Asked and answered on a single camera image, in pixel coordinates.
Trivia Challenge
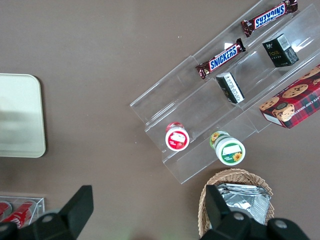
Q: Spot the green lid cup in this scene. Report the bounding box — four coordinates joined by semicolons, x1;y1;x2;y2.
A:
209;130;247;167

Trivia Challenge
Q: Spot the clear acrylic bottle rack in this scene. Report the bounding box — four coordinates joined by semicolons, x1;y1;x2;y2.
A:
0;196;46;230

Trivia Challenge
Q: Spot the red cola bottle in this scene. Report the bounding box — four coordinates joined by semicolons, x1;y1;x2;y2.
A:
0;201;12;219
1;200;35;230

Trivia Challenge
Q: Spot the light wicker basket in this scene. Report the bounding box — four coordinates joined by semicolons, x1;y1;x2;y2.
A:
197;167;276;240

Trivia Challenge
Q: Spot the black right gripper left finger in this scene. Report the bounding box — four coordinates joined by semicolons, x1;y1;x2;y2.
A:
18;184;94;240

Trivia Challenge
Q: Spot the Snickers bar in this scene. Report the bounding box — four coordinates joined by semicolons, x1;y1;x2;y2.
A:
195;37;247;81
240;0;299;38

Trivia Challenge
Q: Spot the clear acrylic stepped stand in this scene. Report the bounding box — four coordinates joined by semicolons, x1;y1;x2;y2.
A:
129;0;320;186

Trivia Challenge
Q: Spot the red lid cup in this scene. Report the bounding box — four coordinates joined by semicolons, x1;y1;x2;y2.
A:
164;121;191;152

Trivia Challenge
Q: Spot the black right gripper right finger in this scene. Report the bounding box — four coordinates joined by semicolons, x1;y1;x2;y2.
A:
199;184;252;240

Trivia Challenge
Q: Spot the small black box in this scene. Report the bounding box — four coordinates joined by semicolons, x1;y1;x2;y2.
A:
215;71;246;105
261;33;300;69

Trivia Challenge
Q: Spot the beige serving tray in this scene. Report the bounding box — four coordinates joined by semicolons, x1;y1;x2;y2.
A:
0;73;47;159

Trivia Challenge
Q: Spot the silver foil pack stack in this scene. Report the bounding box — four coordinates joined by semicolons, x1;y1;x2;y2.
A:
215;182;272;226

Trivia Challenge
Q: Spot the red tartan cookie box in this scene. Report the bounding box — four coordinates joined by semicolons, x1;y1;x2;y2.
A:
258;64;320;130

